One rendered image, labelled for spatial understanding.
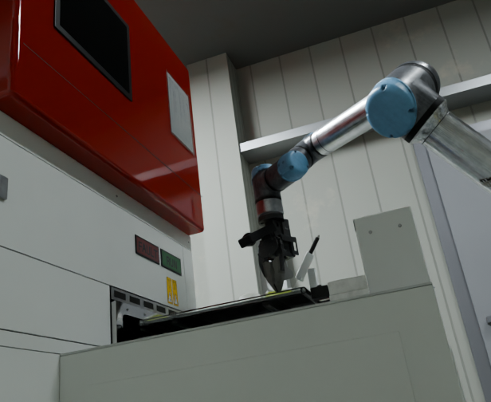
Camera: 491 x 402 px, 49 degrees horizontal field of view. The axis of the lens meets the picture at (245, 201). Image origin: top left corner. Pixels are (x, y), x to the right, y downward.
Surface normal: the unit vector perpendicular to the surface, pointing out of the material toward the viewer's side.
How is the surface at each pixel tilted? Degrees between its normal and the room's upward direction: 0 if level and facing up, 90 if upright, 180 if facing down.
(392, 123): 122
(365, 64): 90
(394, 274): 90
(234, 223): 90
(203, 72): 90
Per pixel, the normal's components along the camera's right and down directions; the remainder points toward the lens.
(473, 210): -0.32, -0.34
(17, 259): 0.94, -0.24
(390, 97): -0.68, 0.44
